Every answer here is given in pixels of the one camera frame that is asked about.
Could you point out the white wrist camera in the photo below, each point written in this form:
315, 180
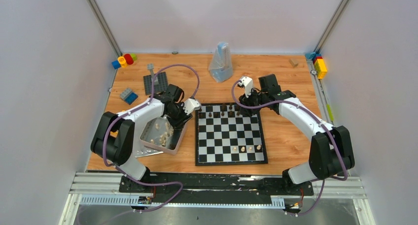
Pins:
190, 105
246, 83

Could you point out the grey blue lego brick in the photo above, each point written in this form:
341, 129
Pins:
128, 96

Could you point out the black white chessboard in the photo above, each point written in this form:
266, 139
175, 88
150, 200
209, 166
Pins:
223, 136

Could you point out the metal tin lid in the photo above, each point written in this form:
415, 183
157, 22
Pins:
144, 152

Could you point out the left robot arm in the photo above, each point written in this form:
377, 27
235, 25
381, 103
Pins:
117, 134

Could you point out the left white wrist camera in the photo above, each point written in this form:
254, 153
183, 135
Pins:
190, 105

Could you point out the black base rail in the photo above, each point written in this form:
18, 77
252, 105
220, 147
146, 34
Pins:
215, 188

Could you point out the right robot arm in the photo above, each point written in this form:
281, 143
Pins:
331, 154

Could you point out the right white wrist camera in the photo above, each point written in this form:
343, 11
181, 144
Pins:
246, 83

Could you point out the blue toy block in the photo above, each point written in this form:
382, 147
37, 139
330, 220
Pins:
116, 64

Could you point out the pink metal tin box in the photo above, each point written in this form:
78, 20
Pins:
159, 135

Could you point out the red round toy block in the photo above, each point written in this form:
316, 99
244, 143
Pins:
129, 59

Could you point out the plastic bag with blue item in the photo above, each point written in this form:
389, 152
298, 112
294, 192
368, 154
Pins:
220, 67

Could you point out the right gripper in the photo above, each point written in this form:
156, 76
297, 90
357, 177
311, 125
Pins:
247, 101

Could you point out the yellow lego brick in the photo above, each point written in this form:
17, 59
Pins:
320, 68

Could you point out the yellow round toy block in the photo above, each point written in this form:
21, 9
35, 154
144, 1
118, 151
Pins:
122, 61

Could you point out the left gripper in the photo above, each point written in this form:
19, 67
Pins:
180, 116

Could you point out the small wooden block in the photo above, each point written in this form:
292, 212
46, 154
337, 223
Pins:
293, 62

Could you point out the dark grey lego baseplate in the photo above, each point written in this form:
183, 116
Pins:
160, 84

